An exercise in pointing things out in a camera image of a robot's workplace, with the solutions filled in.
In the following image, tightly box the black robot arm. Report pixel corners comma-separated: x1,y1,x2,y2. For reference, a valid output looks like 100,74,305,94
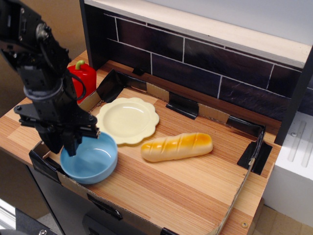
0,0,100,156

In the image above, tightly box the white appliance block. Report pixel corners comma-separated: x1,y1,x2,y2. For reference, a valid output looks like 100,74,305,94
263,112,313,226

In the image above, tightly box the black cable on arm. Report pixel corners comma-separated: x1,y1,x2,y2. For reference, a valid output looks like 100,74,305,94
39,41,87,101

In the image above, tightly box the cardboard fence with black tape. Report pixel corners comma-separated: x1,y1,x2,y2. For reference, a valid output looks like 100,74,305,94
29,69,279,235

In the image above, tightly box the toy bread loaf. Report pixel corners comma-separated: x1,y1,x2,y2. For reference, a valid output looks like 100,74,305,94
141,133,213,162

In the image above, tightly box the dark tile backsplash panel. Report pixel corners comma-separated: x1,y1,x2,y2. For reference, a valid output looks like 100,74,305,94
85,5,301,121

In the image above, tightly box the black equipment base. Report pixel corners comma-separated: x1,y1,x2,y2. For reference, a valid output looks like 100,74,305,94
0,208,57,235

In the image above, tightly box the light blue bowl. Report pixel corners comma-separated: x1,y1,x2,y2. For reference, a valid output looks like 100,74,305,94
60,132,118,184

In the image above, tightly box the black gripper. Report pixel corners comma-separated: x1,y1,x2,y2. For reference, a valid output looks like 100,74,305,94
14,84,100,157

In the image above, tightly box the red toy bell pepper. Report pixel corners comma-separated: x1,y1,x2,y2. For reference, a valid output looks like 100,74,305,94
68,60,97,104

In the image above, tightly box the white shelf ledge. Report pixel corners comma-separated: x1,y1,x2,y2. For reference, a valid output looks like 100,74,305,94
84,0,312,68

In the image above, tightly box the cream scalloped plate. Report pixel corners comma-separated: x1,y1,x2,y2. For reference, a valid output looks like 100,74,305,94
96,97,159,145

